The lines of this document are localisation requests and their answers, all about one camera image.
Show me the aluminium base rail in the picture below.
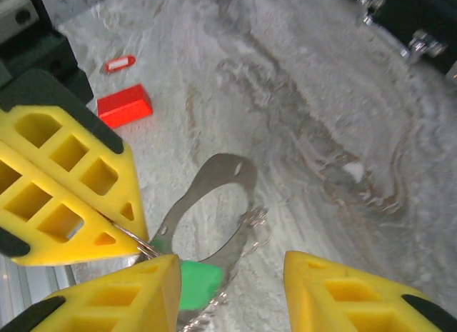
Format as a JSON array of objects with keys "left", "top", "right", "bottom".
[{"left": 0, "top": 256, "right": 81, "bottom": 306}]

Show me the green capped key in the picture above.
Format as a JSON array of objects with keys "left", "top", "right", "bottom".
[{"left": 149, "top": 237, "right": 225, "bottom": 311}]

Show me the red toy brick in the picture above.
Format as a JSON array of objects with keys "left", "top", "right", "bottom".
[{"left": 96, "top": 83, "right": 154, "bottom": 129}]

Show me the black ribbed metal-trimmed case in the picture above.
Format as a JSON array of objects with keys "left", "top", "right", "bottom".
[{"left": 343, "top": 0, "right": 457, "bottom": 86}]

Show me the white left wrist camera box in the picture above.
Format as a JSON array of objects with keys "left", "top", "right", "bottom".
[{"left": 0, "top": 0, "right": 39, "bottom": 44}]

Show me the red key tag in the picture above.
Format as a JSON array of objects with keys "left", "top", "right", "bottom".
[{"left": 102, "top": 54, "right": 137, "bottom": 75}]

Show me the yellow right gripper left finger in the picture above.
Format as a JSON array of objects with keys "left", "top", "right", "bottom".
[{"left": 0, "top": 255, "right": 183, "bottom": 332}]

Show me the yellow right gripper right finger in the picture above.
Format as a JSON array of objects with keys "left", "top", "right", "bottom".
[{"left": 283, "top": 251, "right": 457, "bottom": 332}]

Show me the small clear object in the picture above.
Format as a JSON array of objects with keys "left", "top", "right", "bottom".
[{"left": 110, "top": 152, "right": 271, "bottom": 332}]

